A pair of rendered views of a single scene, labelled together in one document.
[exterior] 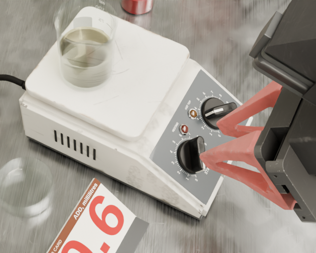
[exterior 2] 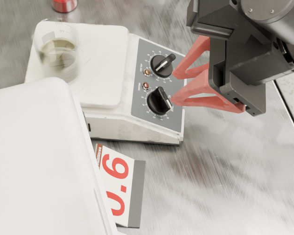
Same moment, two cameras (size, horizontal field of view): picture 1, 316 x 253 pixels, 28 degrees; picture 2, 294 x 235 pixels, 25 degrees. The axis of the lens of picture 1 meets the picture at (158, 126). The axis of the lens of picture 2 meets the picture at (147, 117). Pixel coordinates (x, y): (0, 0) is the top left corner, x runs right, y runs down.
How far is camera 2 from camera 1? 24 cm
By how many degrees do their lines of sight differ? 8
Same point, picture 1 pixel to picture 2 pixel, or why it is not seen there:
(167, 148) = (140, 103)
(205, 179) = (173, 114)
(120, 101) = (95, 82)
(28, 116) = not seen: hidden behind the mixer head
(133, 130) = (114, 100)
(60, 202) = not seen: hidden behind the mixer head
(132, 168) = (120, 127)
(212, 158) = (179, 98)
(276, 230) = (234, 132)
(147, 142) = (125, 105)
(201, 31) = (122, 7)
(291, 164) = (235, 83)
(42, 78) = not seen: hidden behind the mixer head
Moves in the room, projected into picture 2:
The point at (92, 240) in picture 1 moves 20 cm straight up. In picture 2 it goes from (113, 186) to (103, 99)
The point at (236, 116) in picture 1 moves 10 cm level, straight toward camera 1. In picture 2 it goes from (184, 65) to (190, 144)
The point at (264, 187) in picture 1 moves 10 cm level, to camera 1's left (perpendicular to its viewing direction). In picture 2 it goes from (220, 104) to (130, 123)
